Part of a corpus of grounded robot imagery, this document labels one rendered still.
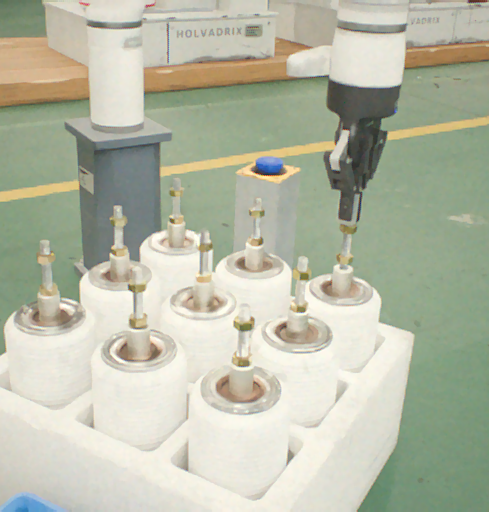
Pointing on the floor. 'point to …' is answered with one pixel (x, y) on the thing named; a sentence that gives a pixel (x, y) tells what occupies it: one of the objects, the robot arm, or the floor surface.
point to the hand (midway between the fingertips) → (350, 206)
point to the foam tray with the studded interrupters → (371, 453)
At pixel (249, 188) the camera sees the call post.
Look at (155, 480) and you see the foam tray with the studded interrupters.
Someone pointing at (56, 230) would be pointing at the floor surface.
